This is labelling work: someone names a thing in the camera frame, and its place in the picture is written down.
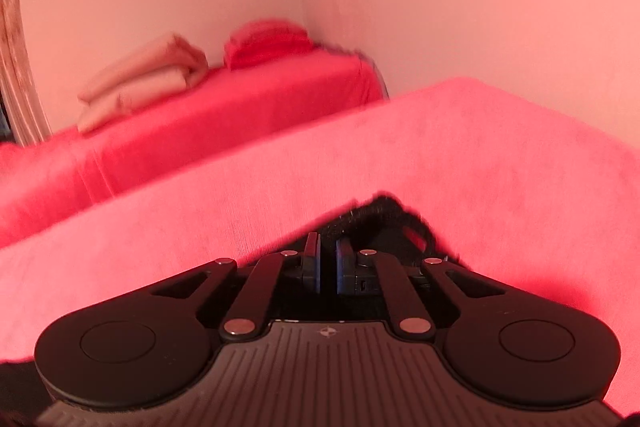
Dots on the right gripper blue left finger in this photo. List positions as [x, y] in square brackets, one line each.
[310, 266]

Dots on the pink pillow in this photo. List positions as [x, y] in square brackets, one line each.
[136, 94]
[171, 50]

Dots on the black knit pants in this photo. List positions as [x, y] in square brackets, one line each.
[150, 345]

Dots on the lower pink pillow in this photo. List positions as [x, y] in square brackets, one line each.
[136, 94]

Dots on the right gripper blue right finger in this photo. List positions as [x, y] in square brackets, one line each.
[345, 267]

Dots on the folded red blanket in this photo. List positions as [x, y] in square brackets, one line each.
[262, 41]

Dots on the far bed red blanket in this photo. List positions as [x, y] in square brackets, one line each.
[51, 181]

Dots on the near bed pink blanket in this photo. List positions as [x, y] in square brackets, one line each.
[521, 194]

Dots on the upper pink pillow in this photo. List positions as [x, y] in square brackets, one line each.
[171, 50]

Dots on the pale patterned curtain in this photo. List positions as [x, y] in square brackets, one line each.
[19, 95]

